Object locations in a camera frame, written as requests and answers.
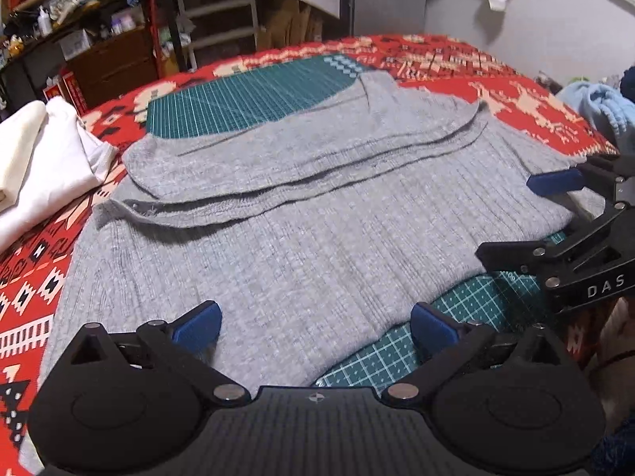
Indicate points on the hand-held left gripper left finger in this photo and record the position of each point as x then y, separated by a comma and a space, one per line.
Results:
198, 325

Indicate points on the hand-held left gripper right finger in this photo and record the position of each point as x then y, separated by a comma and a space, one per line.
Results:
431, 325

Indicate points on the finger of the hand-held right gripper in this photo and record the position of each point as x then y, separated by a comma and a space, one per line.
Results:
555, 182
511, 257

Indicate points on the grey knit polo shirt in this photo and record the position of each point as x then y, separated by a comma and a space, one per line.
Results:
297, 258

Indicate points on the person's right hand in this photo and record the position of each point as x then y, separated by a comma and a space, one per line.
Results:
620, 337

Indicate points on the light blue blanket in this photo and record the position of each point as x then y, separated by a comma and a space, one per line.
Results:
590, 104

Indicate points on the red patterned blanket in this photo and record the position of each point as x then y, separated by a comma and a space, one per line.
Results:
496, 99

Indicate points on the dark blue fleece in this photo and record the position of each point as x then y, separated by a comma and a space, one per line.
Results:
628, 82

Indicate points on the folded white shirt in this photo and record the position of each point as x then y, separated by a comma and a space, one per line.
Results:
59, 168

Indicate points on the green cutting mat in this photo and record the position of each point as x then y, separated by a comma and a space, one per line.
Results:
238, 99

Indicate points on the folded cream cloth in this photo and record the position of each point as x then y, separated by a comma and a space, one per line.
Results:
20, 153

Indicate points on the red printed box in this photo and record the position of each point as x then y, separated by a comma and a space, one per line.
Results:
53, 100
74, 91

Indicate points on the wooden drawer chest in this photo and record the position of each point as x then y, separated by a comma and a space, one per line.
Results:
114, 64

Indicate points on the small white carton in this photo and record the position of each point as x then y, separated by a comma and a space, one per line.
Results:
77, 43

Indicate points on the white plastic drawer unit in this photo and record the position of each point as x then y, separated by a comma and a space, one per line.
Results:
213, 10

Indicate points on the stack of flattened cardboard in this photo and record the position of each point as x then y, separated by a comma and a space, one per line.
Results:
283, 20

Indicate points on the white pump bottle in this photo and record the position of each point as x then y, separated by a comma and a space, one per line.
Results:
44, 22

